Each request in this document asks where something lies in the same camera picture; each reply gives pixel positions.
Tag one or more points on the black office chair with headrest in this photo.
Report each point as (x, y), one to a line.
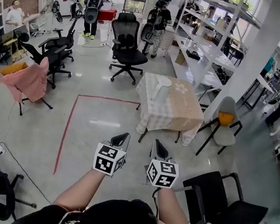
(52, 59)

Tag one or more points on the white metal shelving rack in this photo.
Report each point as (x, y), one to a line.
(204, 50)

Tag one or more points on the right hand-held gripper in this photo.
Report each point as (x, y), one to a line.
(162, 173)

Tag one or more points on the person's black shirt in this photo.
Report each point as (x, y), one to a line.
(120, 221)

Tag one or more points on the yellow cushion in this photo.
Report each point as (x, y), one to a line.
(12, 67)

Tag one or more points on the black visitor chair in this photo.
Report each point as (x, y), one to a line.
(229, 210)

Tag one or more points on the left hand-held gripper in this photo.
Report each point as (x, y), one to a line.
(105, 159)

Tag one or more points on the black bags under rack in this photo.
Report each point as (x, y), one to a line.
(222, 75)

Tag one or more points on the yellow wooden chair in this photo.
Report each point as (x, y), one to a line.
(11, 43)

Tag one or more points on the grey shell chair black frame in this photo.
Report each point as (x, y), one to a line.
(223, 132)

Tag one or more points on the orange item on chair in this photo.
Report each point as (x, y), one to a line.
(225, 119)

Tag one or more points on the black mesh office chair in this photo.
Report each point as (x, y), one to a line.
(128, 46)

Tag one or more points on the black-legged chair under cloth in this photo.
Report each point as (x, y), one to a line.
(44, 103)

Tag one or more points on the red floor tape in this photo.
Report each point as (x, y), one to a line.
(66, 130)

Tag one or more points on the white electric kettle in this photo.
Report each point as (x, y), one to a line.
(160, 88)

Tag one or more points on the red covered table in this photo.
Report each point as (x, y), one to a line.
(106, 15)

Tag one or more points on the table with checkered cloth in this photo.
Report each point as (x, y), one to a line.
(174, 105)

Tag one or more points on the pink cloth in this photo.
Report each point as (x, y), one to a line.
(29, 81)

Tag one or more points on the cardboard box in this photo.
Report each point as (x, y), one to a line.
(180, 58)

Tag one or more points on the white power strip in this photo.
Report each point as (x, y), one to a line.
(0, 149)

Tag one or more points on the person's left forearm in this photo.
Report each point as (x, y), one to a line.
(81, 190)

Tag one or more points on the small black-legged table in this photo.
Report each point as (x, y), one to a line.
(142, 135)

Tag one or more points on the black tray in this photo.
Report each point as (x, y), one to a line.
(192, 55)

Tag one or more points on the person's right forearm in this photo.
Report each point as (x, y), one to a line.
(173, 210)

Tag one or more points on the white long table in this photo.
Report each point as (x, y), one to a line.
(264, 83)

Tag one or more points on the black high-back office chair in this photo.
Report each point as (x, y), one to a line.
(65, 40)

